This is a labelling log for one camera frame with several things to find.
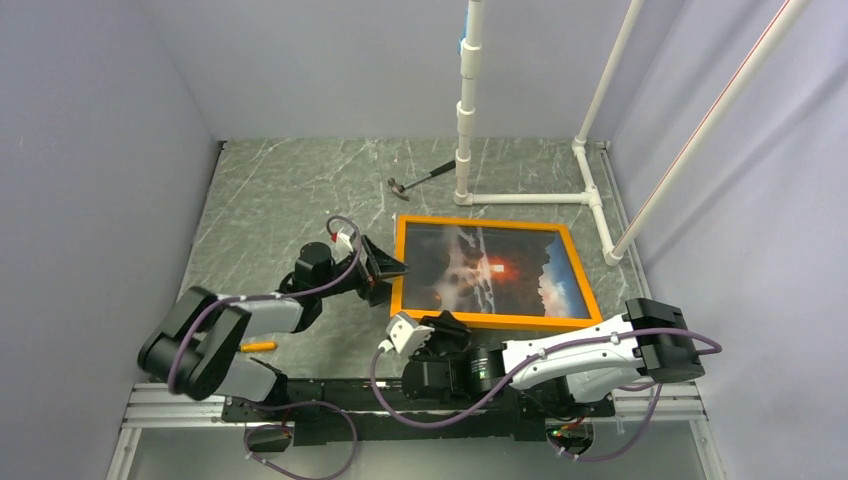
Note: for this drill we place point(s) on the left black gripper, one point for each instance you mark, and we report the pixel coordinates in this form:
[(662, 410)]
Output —
[(372, 287)]

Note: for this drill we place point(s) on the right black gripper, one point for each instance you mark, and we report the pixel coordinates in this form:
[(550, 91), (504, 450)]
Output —
[(446, 325)]

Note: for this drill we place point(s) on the orange picture frame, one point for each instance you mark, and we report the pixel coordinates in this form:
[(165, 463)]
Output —
[(493, 274)]

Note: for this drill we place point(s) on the yellow handled screwdriver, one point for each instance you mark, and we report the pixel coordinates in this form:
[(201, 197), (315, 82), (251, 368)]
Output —
[(258, 347)]

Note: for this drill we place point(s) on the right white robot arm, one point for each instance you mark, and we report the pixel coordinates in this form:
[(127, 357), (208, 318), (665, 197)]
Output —
[(649, 340)]

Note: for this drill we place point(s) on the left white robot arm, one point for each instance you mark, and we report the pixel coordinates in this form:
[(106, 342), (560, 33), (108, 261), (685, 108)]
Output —
[(196, 348)]

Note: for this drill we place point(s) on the white diagonal pole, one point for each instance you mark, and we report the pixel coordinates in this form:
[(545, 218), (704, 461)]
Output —
[(774, 32)]

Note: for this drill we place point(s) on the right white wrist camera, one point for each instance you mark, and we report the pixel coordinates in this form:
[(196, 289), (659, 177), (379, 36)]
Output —
[(405, 335)]

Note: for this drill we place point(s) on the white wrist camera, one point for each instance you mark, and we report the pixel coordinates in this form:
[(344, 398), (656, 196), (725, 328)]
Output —
[(343, 241), (405, 335)]

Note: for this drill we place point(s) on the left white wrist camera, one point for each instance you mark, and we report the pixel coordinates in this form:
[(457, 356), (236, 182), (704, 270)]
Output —
[(343, 241)]

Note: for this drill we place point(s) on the black handled hammer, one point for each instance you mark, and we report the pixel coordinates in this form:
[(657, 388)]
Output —
[(400, 190)]

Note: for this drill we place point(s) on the aluminium rail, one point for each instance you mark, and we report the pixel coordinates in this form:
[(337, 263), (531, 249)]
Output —
[(151, 406)]

